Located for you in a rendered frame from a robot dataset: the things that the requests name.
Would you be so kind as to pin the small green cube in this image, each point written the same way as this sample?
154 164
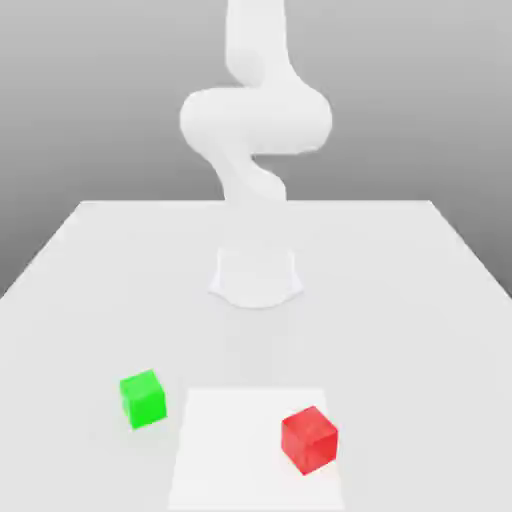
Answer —
143 399

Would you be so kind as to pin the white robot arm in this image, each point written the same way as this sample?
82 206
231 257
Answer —
256 120

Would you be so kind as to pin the small red cube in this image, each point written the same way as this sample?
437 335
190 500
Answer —
308 440

